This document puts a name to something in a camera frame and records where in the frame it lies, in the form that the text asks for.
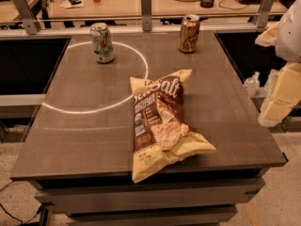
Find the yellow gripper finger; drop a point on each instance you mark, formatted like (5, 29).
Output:
(268, 37)

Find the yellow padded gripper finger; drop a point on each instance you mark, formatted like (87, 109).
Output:
(286, 94)

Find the brown sea salt chip bag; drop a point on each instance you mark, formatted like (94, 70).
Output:
(162, 136)

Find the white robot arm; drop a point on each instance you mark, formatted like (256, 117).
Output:
(285, 36)

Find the orange brown soda can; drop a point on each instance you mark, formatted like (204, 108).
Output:
(189, 33)

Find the green white soda can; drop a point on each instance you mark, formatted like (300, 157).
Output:
(102, 43)

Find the clear plastic bottle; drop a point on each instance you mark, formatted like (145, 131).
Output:
(252, 84)

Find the black mesh cup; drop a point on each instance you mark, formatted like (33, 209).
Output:
(207, 3)

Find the wooden background desk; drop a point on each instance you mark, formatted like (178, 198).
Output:
(159, 8)

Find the right metal rail bracket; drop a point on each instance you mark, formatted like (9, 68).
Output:
(261, 18)

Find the metal rail bracket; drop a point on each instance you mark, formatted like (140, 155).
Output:
(31, 25)
(146, 14)
(261, 18)

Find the middle metal rail bracket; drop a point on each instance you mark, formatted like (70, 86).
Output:
(146, 14)

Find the left metal rail bracket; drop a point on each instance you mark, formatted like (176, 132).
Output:
(31, 25)

